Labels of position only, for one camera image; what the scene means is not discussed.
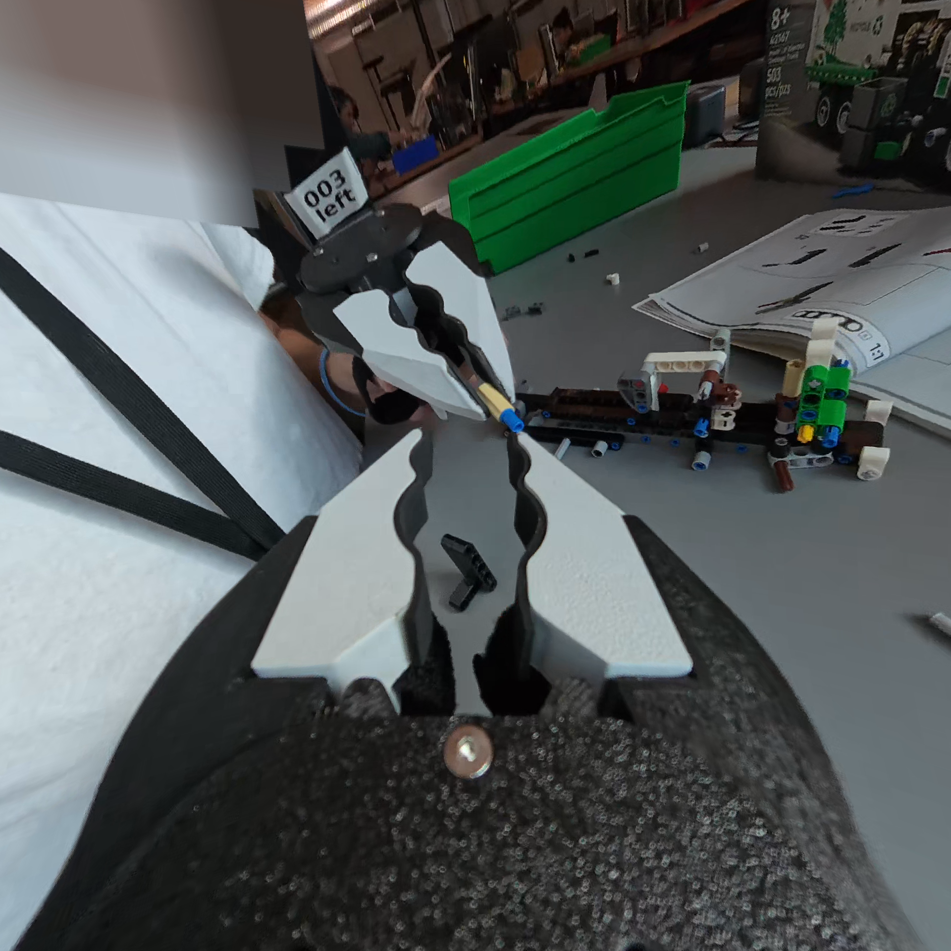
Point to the white lego connector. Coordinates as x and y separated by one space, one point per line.
940 622

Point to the person's left hand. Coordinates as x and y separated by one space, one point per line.
343 386

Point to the grey case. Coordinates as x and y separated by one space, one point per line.
706 115

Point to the blue lego separator tool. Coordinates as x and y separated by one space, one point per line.
853 192

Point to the grey lego pieces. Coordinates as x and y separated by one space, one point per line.
524 310

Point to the black angled lego beam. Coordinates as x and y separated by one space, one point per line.
468 565

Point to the tan lego connector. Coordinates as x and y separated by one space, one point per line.
494 400

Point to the partly built lego truck chassis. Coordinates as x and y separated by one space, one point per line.
594 405

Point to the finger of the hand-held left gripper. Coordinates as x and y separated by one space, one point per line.
475 297
416 364

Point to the open lego instruction booklet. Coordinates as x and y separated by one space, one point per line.
817 282

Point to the dark lego set box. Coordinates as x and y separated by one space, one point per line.
817 111

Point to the blue crate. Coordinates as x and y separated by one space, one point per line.
416 157

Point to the green plastic bin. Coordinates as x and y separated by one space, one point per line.
579 193

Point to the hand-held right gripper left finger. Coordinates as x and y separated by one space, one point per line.
334 594

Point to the blue wristband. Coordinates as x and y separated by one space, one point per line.
324 379

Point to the person's left forearm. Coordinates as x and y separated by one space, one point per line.
297 349

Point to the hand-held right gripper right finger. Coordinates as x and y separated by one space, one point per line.
602 594

